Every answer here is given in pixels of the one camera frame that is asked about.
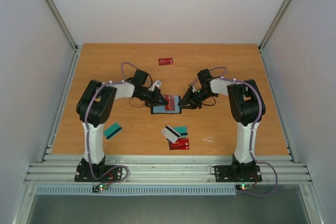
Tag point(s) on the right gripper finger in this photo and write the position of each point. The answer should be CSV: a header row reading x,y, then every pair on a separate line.
x,y
186,99
189,106

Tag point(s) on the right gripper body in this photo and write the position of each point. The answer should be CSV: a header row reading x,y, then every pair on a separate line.
x,y
191,98

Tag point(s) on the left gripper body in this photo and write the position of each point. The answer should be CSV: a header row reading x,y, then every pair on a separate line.
x,y
148,97

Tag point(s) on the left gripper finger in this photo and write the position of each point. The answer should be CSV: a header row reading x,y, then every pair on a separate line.
x,y
158,96
155,103

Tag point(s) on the dark red card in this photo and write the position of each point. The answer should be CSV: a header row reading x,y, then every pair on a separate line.
x,y
173,104

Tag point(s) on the black leather card holder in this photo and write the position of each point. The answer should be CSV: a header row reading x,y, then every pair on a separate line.
x,y
161,110

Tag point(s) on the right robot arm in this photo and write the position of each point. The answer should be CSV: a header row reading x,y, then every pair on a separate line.
x,y
247,108

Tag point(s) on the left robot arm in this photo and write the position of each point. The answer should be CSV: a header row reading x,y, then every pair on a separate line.
x,y
94,109

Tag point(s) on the large teal card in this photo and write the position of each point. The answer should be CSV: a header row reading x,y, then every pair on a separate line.
x,y
182,130

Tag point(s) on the white card with black stripe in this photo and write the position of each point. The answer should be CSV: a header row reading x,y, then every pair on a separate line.
x,y
171,134

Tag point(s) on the lone red card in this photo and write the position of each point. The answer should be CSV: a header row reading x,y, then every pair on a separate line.
x,y
165,61

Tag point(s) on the red card in pile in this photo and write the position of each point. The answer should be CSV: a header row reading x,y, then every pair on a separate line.
x,y
180,144

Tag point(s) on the teal card far left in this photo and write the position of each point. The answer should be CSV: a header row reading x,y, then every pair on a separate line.
x,y
111,131

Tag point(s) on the right controller board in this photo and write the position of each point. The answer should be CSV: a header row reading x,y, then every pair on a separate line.
x,y
244,187

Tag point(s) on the controller board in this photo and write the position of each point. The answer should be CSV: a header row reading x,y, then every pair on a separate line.
x,y
244,187
100,188

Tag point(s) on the left controller board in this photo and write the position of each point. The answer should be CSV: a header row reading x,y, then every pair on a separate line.
x,y
100,188

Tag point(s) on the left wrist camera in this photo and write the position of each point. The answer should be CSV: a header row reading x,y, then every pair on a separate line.
x,y
155,85

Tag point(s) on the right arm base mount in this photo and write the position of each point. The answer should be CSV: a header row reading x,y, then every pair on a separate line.
x,y
237,172

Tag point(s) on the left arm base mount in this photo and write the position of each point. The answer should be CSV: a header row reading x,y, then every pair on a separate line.
x,y
99,173

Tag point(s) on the aluminium front rail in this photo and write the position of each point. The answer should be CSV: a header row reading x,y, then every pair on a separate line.
x,y
167,169

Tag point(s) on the white slotted cable duct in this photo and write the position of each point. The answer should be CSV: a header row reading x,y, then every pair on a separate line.
x,y
138,190

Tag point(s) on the left rear aluminium post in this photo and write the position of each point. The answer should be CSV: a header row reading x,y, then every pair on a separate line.
x,y
52,6

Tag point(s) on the aluminium post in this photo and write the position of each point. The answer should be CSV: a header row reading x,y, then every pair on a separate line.
x,y
275,22
52,6

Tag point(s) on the right rear aluminium post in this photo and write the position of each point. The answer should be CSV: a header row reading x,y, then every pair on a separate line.
x,y
275,22

